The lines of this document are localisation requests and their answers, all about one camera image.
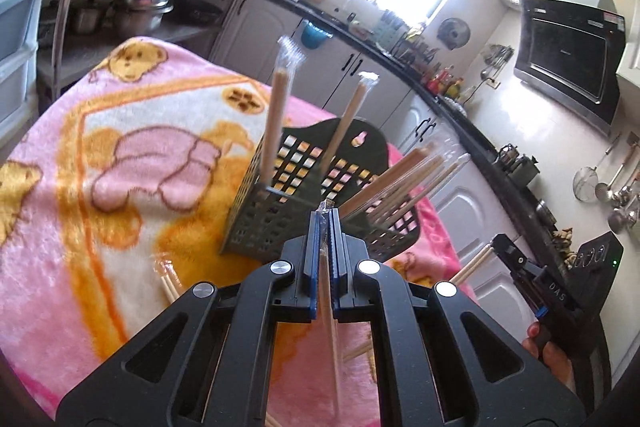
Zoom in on hanging mesh strainer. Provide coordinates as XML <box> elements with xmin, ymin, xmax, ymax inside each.
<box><xmin>572</xmin><ymin>132</ymin><xmax>623</xmax><ymax>202</ymax></box>

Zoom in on dark green utensil basket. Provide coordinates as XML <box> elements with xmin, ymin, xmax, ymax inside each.
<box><xmin>220</xmin><ymin>117</ymin><xmax>426</xmax><ymax>264</ymax></box>

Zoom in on black wok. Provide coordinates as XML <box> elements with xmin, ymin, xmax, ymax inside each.
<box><xmin>175</xmin><ymin>0</ymin><xmax>223</xmax><ymax>26</ymax></box>

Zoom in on hanging metal ladle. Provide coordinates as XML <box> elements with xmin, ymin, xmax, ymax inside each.
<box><xmin>607</xmin><ymin>167</ymin><xmax>640</xmax><ymax>233</ymax></box>
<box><xmin>592</xmin><ymin>152</ymin><xmax>632</xmax><ymax>204</ymax></box>

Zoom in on metal kettle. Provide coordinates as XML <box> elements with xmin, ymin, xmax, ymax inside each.
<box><xmin>510</xmin><ymin>154</ymin><xmax>538</xmax><ymax>185</ymax></box>

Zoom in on row of sauce bottles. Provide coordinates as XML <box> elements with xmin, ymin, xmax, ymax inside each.
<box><xmin>422</xmin><ymin>64</ymin><xmax>466</xmax><ymax>100</ymax></box>

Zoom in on small steel pot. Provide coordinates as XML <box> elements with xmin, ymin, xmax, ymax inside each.
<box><xmin>70</xmin><ymin>0</ymin><xmax>105</xmax><ymax>34</ymax></box>
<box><xmin>40</xmin><ymin>4</ymin><xmax>63</xmax><ymax>48</ymax></box>

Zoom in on blue hanging bin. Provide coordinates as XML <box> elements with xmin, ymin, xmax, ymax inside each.
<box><xmin>301</xmin><ymin>21</ymin><xmax>335</xmax><ymax>50</ymax></box>

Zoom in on white kitchen cabinets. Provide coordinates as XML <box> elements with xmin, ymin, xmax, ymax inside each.
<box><xmin>207</xmin><ymin>0</ymin><xmax>566</xmax><ymax>308</ymax></box>

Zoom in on green knife block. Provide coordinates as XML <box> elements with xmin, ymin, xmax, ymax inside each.
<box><xmin>377</xmin><ymin>9</ymin><xmax>408</xmax><ymax>45</ymax></box>

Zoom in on large steel pot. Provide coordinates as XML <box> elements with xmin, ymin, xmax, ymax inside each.
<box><xmin>111</xmin><ymin>0</ymin><xmax>175</xmax><ymax>35</ymax></box>

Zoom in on black range hood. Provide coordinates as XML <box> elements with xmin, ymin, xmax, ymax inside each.
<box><xmin>514</xmin><ymin>0</ymin><xmax>628</xmax><ymax>138</ymax></box>

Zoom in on wall rack with utensils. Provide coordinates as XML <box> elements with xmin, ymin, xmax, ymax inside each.
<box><xmin>480</xmin><ymin>43</ymin><xmax>516</xmax><ymax>80</ymax></box>

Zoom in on pink bear printed blanket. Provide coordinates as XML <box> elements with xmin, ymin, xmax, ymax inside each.
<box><xmin>0</xmin><ymin>36</ymin><xmax>476</xmax><ymax>427</ymax></box>

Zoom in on bunch of chopsticks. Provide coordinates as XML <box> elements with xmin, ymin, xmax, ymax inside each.
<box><xmin>340</xmin><ymin>142</ymin><xmax>451</xmax><ymax>228</ymax></box>

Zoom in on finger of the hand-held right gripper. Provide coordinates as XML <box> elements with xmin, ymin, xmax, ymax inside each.
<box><xmin>492</xmin><ymin>234</ymin><xmax>544</xmax><ymax>276</ymax></box>
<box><xmin>492</xmin><ymin>250</ymin><xmax>539</xmax><ymax>284</ymax></box>

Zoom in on person's right hand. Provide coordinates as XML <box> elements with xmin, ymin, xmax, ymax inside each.
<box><xmin>521</xmin><ymin>322</ymin><xmax>577</xmax><ymax>390</ymax></box>

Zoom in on plastic drawer unit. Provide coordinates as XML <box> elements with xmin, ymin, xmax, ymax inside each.
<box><xmin>0</xmin><ymin>0</ymin><xmax>76</xmax><ymax>142</ymax></box>

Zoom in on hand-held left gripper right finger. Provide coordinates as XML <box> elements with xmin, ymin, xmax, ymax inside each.
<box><xmin>327</xmin><ymin>207</ymin><xmax>586</xmax><ymax>427</ymax></box>

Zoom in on pile of chopsticks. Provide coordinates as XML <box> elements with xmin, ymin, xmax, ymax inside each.
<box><xmin>157</xmin><ymin>259</ymin><xmax>378</xmax><ymax>427</ymax></box>

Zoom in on black wire rack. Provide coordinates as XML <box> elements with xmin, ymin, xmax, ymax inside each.
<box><xmin>397</xmin><ymin>32</ymin><xmax>441</xmax><ymax>68</ymax></box>

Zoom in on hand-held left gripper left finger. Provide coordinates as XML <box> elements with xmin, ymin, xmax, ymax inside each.
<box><xmin>55</xmin><ymin>207</ymin><xmax>326</xmax><ymax>427</ymax></box>

